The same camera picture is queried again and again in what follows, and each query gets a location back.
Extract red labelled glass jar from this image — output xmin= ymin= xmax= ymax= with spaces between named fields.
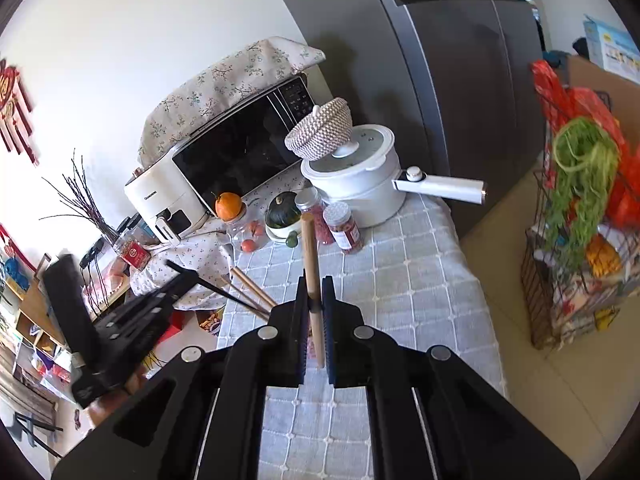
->
xmin=114 ymin=230 xmax=152 ymax=268

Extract black wire rack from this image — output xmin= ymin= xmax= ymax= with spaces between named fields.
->
xmin=520 ymin=87 xmax=640 ymax=351

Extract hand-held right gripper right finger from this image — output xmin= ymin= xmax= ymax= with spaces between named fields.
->
xmin=322 ymin=276 xmax=583 ymax=480

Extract person's left hand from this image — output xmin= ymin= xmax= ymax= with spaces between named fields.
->
xmin=121 ymin=360 xmax=152 ymax=397

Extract dark green squash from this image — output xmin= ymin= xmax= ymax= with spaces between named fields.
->
xmin=265 ymin=191 xmax=301 ymax=227

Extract black chopstick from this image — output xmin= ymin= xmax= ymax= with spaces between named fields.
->
xmin=165 ymin=259 xmax=271 ymax=320

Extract light blue printed box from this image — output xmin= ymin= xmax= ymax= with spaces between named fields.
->
xmin=582 ymin=14 xmax=640 ymax=83

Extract white electric pot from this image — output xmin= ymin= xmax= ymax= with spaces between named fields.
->
xmin=300 ymin=124 xmax=488 ymax=228

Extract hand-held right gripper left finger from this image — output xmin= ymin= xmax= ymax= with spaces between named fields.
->
xmin=51 ymin=276 xmax=311 ymax=480

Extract black microwave oven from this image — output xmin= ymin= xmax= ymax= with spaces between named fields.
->
xmin=170 ymin=74 xmax=321 ymax=211

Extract red wall hanging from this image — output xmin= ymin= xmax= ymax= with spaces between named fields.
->
xmin=0 ymin=59 xmax=40 ymax=167

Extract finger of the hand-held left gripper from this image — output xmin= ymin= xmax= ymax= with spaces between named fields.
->
xmin=127 ymin=266 xmax=199 ymax=312

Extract jar of red berries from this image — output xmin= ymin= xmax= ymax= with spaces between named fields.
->
xmin=295 ymin=187 xmax=335 ymax=245

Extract white air fryer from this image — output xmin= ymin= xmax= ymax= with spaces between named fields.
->
xmin=124 ymin=156 xmax=211 ymax=245

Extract brown cardboard box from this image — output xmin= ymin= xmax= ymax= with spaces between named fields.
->
xmin=565 ymin=55 xmax=640 ymax=111

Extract orange fruit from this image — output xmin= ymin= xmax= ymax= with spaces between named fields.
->
xmin=215 ymin=192 xmax=244 ymax=221

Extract floral cover cloth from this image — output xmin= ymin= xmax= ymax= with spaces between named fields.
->
xmin=138 ymin=36 xmax=326 ymax=168

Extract white dotted cloth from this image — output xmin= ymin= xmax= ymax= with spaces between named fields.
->
xmin=131 ymin=232 xmax=241 ymax=313

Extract clear glass jar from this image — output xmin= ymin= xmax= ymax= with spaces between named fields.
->
xmin=226 ymin=207 xmax=253 ymax=243

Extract dark grey refrigerator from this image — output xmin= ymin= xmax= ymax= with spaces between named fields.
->
xmin=257 ymin=0 xmax=551 ymax=241

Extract yellow snack packet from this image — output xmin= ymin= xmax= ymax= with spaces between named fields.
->
xmin=585 ymin=235 xmax=623 ymax=276

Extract woven rope basket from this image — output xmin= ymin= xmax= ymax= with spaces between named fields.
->
xmin=285 ymin=97 xmax=353 ymax=161

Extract bunch of green vegetables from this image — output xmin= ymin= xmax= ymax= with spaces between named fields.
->
xmin=544 ymin=116 xmax=621 ymax=271

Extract dried dark branches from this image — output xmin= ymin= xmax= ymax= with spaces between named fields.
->
xmin=40 ymin=150 xmax=118 ymax=241

